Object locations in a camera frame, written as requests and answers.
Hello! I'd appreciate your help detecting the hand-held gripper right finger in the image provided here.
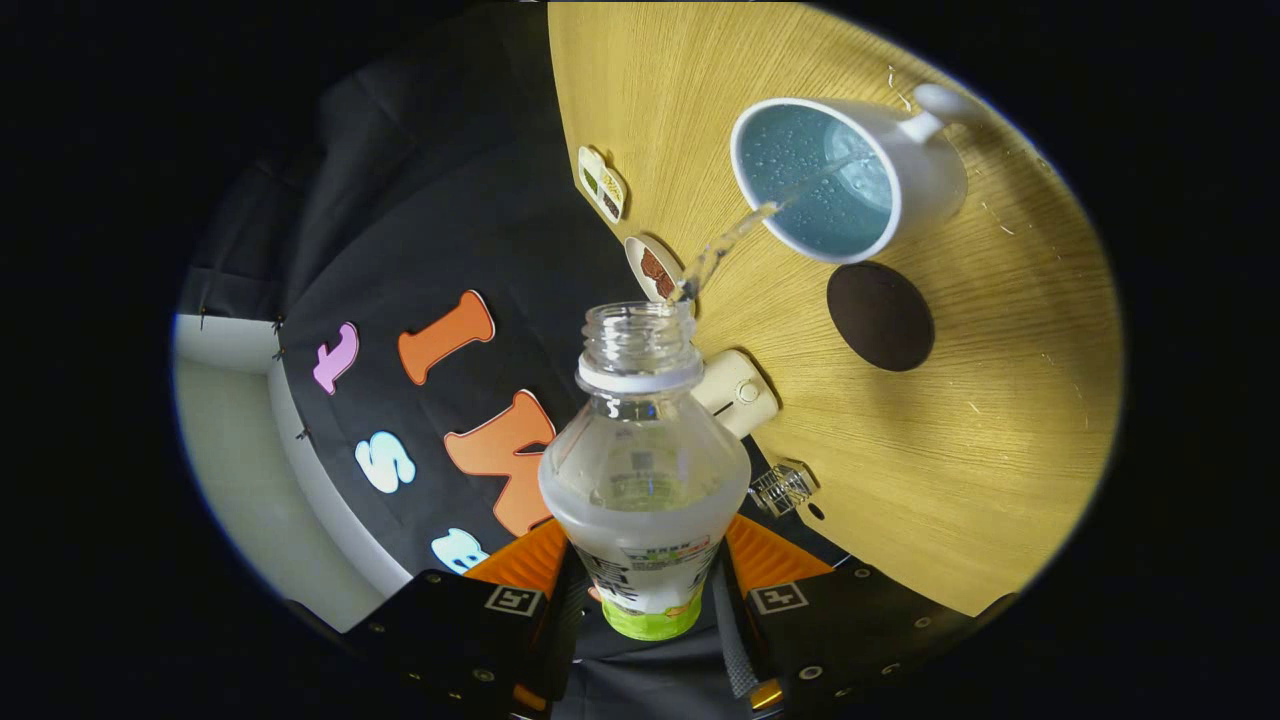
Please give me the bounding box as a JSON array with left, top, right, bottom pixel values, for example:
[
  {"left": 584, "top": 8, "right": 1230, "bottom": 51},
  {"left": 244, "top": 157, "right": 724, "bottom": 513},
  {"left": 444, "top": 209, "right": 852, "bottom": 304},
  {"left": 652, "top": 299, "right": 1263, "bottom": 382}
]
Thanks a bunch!
[{"left": 712, "top": 515, "right": 977, "bottom": 714}]

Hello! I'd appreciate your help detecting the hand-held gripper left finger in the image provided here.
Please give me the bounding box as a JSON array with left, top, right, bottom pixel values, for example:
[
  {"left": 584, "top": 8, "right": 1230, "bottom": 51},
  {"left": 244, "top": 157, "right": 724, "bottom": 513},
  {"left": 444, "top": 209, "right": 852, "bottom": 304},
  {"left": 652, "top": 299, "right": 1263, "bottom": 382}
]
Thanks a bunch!
[{"left": 365, "top": 518, "right": 592, "bottom": 714}]

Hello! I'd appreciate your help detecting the clear plastic juice bottle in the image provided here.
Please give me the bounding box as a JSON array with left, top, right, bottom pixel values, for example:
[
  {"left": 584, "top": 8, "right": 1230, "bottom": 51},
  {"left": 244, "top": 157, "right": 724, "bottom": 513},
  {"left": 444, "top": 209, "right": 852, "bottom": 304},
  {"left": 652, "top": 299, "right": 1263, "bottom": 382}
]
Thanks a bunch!
[{"left": 538, "top": 302, "right": 752, "bottom": 642}]

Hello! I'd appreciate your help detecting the dark brown round coaster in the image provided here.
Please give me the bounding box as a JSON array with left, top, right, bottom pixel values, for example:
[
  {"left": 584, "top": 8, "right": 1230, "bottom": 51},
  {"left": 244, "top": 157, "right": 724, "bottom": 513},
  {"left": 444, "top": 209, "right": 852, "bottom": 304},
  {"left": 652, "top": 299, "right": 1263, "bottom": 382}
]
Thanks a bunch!
[{"left": 826, "top": 262, "right": 936, "bottom": 373}]

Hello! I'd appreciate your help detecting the white cup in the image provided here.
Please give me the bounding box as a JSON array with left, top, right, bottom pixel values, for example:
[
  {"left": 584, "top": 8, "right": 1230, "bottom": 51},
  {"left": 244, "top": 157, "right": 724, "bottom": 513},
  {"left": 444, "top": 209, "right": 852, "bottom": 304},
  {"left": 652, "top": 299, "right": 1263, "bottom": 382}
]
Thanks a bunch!
[{"left": 729, "top": 83, "right": 986, "bottom": 265}]

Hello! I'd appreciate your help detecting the cream toaster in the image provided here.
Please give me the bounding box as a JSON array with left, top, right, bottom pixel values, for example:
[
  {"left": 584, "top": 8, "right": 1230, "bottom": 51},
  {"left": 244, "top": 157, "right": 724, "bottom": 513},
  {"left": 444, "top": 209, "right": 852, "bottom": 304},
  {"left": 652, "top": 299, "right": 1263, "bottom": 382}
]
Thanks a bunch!
[{"left": 690, "top": 349, "right": 780, "bottom": 440}]

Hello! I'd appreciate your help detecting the wooden table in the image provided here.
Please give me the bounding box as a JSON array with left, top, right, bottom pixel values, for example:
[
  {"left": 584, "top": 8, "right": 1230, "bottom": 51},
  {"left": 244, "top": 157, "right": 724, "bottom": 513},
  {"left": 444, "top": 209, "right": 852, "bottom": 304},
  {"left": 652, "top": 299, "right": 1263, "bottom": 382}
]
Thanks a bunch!
[{"left": 547, "top": 0, "right": 1123, "bottom": 618}]

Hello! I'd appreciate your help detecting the round dish with brown food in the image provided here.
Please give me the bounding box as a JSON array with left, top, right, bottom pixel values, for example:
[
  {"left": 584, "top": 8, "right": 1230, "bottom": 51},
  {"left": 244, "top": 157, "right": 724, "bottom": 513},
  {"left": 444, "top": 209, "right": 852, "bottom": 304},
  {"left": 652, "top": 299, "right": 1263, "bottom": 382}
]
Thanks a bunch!
[{"left": 624, "top": 235, "right": 691, "bottom": 304}]

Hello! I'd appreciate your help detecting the white divided seed dish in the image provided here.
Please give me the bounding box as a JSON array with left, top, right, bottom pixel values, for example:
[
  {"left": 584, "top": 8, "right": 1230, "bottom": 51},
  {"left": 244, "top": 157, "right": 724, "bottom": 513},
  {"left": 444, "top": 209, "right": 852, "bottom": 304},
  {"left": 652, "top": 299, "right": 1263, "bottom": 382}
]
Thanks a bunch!
[{"left": 578, "top": 146, "right": 627, "bottom": 223}]

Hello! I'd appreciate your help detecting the wire mesh utensil holder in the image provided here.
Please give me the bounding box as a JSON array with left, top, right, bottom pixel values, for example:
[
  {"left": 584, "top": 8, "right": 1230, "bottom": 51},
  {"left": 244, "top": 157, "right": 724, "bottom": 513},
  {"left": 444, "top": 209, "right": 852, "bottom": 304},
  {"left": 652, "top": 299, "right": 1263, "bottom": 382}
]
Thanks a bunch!
[{"left": 750, "top": 460, "right": 821, "bottom": 518}]

